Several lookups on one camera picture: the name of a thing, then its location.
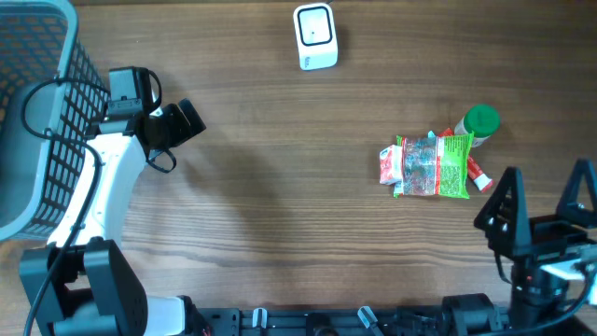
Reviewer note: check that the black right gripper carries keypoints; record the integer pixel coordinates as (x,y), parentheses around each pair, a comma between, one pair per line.
(548,237)

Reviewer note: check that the green snack packet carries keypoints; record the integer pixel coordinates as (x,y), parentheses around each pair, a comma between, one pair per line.
(434,166)

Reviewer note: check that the pink tissue pack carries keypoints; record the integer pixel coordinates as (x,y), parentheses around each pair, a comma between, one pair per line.
(391,165)

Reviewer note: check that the green lid jar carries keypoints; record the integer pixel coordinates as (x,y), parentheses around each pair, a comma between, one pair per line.
(482,121)

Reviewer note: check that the red stick packet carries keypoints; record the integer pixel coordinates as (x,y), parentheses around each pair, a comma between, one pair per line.
(478,175)

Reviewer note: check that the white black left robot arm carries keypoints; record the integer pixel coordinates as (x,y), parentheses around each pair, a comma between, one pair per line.
(79,282)

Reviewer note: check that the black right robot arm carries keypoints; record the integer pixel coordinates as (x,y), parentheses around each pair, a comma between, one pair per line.
(549,262)

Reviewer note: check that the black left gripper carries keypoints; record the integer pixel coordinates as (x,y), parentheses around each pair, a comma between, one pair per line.
(182,129)

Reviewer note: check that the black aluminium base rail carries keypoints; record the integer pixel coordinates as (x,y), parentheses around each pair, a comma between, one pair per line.
(326,322)

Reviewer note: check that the grey plastic mesh basket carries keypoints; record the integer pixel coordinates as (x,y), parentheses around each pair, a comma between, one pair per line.
(50,90)

